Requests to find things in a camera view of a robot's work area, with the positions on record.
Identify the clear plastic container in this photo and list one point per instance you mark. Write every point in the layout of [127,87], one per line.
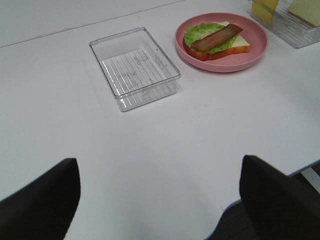
[292,29]
[135,67]

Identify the left clear plastic container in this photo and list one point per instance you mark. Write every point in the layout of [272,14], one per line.
[135,67]

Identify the pink round plate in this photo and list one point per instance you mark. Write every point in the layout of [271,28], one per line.
[253,32]

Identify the right clear plastic container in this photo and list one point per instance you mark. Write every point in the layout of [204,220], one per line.
[292,29]

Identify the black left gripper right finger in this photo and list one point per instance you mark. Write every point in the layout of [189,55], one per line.
[278,207]

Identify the green lettuce leaf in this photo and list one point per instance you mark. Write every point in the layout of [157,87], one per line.
[200,31]

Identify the bread slice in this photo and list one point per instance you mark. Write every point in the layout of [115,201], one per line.
[238,47]
[308,10]

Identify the bacon strip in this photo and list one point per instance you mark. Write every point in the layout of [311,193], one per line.
[217,38]

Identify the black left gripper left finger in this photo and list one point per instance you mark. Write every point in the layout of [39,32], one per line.
[45,208]

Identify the yellow cheese slice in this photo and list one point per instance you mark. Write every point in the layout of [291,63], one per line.
[264,10]

